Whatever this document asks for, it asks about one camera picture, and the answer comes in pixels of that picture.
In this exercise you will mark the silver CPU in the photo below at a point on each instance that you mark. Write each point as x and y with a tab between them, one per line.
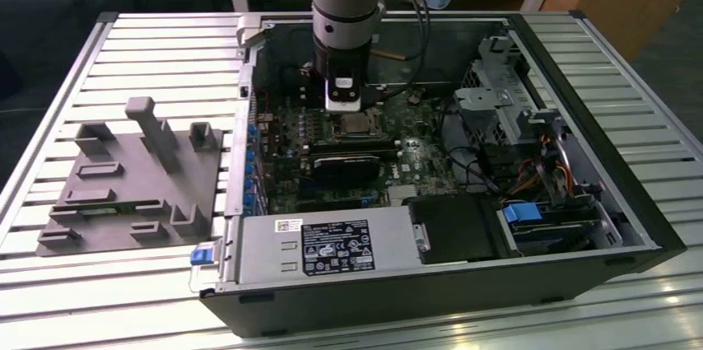
356	124

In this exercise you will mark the CPU socket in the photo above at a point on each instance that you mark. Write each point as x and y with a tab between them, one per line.
359	138

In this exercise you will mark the black graphics card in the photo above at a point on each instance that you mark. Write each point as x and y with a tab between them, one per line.
345	171

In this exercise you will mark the green motherboard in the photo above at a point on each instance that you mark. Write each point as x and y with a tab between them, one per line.
428	152

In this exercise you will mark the silver drive cage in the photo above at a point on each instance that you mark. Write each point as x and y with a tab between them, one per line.
483	107

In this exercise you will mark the small silver heatsink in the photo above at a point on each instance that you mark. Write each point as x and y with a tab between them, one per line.
401	193

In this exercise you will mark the black plastic shroud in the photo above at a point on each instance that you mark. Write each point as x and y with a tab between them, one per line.
455	226

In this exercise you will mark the silver power supply unit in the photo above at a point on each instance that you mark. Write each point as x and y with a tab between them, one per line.
263	251

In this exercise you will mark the blue disk carrier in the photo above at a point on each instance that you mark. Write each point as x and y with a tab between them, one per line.
521	213

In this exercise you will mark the grey parts rack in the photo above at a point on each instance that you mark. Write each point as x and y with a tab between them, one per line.
137	202

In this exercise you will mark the blue case latch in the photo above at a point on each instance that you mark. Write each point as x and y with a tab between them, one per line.
200	255

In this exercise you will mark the black PC case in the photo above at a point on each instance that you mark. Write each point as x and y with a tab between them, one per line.
439	304

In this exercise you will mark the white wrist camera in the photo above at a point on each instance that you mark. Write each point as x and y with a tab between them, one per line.
343	96

